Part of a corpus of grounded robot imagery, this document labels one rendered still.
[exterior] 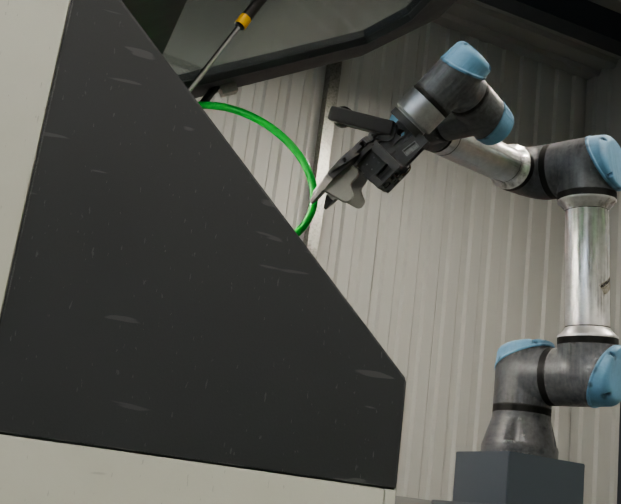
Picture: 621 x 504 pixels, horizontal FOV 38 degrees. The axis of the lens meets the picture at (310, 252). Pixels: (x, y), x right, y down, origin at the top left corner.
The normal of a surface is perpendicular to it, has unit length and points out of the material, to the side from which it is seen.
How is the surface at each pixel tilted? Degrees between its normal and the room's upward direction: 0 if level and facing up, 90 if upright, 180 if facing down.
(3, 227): 90
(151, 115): 90
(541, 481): 90
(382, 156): 103
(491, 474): 90
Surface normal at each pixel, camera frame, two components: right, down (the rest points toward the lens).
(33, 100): 0.33, -0.22
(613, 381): 0.73, 0.04
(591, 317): -0.08, -0.20
